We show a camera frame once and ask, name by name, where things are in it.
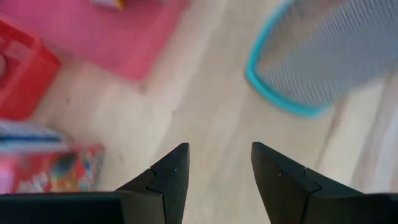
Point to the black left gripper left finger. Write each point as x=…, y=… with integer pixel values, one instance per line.
x=77, y=208

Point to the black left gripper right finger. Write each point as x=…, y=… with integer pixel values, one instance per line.
x=326, y=208

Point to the red small carton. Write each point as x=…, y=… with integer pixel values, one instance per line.
x=56, y=171

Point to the blue small carton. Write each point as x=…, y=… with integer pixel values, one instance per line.
x=28, y=133

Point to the red plastic basket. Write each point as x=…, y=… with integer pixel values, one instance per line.
x=28, y=87

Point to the teal-rimmed metal mesh holder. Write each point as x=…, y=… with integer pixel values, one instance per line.
x=326, y=56

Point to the pink plastic tray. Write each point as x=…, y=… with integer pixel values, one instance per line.
x=109, y=37

